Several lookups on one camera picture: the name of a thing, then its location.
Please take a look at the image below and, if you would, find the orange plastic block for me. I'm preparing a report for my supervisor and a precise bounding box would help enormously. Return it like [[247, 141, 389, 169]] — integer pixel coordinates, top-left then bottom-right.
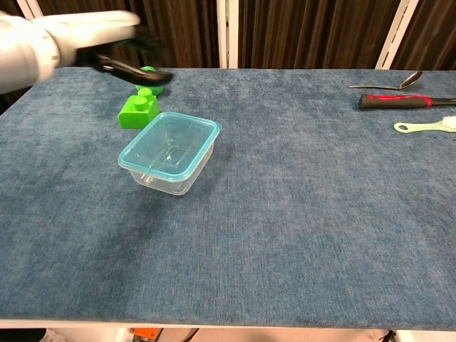
[[130, 327, 161, 342]]

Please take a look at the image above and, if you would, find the upright white frame post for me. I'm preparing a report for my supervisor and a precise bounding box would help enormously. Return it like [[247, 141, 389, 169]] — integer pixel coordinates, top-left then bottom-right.
[[216, 0, 239, 69]]

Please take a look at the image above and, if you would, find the green ball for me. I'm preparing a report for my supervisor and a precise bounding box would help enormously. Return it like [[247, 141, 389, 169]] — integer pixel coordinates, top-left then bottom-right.
[[135, 66, 165, 96]]

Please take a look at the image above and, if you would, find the metal spoon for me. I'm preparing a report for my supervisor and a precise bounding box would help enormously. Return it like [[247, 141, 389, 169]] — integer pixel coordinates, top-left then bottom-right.
[[348, 71, 424, 90]]

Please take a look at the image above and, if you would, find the blue table cloth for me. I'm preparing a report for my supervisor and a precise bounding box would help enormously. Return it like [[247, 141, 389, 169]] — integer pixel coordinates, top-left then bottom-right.
[[0, 67, 456, 328]]

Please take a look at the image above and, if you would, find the red and black hammer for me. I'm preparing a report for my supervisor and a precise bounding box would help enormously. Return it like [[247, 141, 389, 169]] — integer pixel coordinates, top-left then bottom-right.
[[358, 93, 456, 111]]

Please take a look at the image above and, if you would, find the light green brush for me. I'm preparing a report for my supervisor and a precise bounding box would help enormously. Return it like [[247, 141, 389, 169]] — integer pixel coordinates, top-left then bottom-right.
[[393, 115, 456, 135]]

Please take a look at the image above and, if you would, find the teal translucent plastic container lid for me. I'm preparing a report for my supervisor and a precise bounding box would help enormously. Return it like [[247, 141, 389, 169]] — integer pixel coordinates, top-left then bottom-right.
[[118, 110, 222, 183]]

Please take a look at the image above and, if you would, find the slanted white frame post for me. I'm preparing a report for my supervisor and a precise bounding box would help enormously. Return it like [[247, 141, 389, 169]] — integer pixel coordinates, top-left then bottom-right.
[[16, 0, 43, 19], [375, 0, 420, 71]]

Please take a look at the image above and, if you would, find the dark pleated curtain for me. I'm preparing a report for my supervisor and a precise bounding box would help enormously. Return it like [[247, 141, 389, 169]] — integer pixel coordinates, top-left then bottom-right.
[[0, 0, 456, 115]]

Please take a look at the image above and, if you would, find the green building block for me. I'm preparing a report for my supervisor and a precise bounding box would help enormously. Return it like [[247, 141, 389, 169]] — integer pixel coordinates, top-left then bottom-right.
[[118, 88, 160, 130]]

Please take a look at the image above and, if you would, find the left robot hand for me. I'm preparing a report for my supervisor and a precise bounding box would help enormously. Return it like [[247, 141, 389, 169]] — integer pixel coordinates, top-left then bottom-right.
[[46, 9, 175, 88]]

